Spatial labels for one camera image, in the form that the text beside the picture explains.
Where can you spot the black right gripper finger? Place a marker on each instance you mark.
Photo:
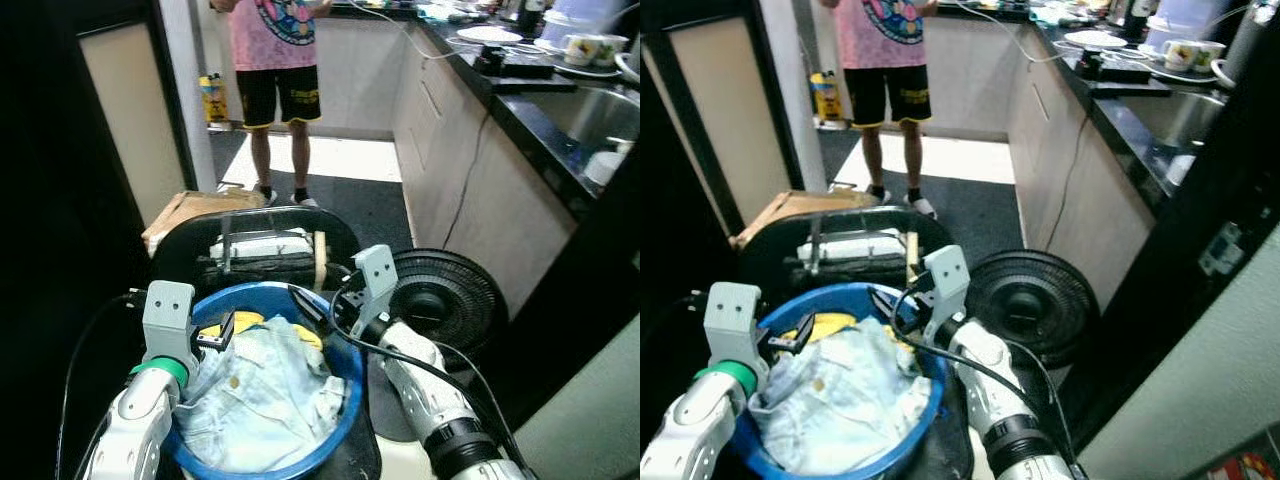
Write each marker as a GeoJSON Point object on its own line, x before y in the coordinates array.
{"type": "Point", "coordinates": [308, 303]}
{"type": "Point", "coordinates": [885, 302]}

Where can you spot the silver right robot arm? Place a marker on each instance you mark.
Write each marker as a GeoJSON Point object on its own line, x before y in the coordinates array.
{"type": "Point", "coordinates": [1000, 400]}
{"type": "Point", "coordinates": [430, 400]}

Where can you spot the yellow cloth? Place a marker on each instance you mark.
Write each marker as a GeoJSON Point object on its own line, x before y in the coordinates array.
{"type": "Point", "coordinates": [245, 320]}
{"type": "Point", "coordinates": [830, 325]}

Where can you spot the large blue laundry basin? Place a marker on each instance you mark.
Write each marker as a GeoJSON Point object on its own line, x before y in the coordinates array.
{"type": "Point", "coordinates": [938, 385]}
{"type": "Point", "coordinates": [345, 375]}

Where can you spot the light blue denim garment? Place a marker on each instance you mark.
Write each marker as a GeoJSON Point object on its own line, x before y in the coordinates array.
{"type": "Point", "coordinates": [840, 400]}
{"type": "Point", "coordinates": [260, 400]}

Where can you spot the black floor fan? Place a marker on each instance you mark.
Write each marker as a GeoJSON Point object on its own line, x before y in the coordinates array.
{"type": "Point", "coordinates": [445, 300]}
{"type": "Point", "coordinates": [1030, 300]}

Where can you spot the brown cardboard box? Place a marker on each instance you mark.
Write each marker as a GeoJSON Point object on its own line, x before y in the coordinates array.
{"type": "Point", "coordinates": [790, 210]}
{"type": "Point", "coordinates": [190, 210]}

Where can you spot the kitchen counter with beige cabinets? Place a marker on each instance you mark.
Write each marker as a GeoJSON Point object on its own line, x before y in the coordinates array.
{"type": "Point", "coordinates": [470, 170]}
{"type": "Point", "coordinates": [1070, 170]}

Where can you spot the yellow bottle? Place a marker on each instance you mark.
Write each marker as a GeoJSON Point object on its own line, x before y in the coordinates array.
{"type": "Point", "coordinates": [825, 95]}
{"type": "Point", "coordinates": [213, 100]}

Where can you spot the person in pink shirt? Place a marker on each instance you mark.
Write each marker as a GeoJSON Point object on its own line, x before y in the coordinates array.
{"type": "Point", "coordinates": [880, 40]}
{"type": "Point", "coordinates": [275, 40]}

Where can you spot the black flat counter device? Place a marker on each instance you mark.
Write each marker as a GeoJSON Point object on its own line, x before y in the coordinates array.
{"type": "Point", "coordinates": [1120, 70]}
{"type": "Point", "coordinates": [515, 67]}

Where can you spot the steel kitchen sink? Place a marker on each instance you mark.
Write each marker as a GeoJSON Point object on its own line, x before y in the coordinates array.
{"type": "Point", "coordinates": [590, 115]}
{"type": "Point", "coordinates": [1170, 115]}

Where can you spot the white plate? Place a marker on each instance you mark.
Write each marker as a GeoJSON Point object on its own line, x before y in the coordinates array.
{"type": "Point", "coordinates": [488, 35]}
{"type": "Point", "coordinates": [1095, 40]}

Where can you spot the silver door latch plate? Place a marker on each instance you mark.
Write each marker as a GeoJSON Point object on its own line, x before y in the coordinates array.
{"type": "Point", "coordinates": [1222, 248]}

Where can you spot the colourful printed packet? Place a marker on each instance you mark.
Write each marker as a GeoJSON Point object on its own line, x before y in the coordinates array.
{"type": "Point", "coordinates": [1245, 468]}

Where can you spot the white pot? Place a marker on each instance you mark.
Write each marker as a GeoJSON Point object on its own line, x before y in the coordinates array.
{"type": "Point", "coordinates": [1185, 20]}
{"type": "Point", "coordinates": [585, 15]}

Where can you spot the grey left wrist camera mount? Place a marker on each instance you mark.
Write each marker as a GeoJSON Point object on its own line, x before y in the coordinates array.
{"type": "Point", "coordinates": [168, 320]}
{"type": "Point", "coordinates": [732, 325]}

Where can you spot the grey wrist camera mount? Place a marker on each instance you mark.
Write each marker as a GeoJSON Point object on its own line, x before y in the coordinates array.
{"type": "Point", "coordinates": [376, 275]}
{"type": "Point", "coordinates": [168, 320]}
{"type": "Point", "coordinates": [948, 275]}
{"type": "Point", "coordinates": [732, 325]}

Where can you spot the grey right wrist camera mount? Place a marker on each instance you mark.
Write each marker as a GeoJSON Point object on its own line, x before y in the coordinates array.
{"type": "Point", "coordinates": [948, 275]}
{"type": "Point", "coordinates": [376, 275]}

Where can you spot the beige door with black frame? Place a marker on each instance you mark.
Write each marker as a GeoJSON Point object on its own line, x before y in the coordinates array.
{"type": "Point", "coordinates": [715, 110]}
{"type": "Point", "coordinates": [130, 120]}

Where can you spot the black door frame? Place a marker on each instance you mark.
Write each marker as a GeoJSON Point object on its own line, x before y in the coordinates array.
{"type": "Point", "coordinates": [1180, 280]}

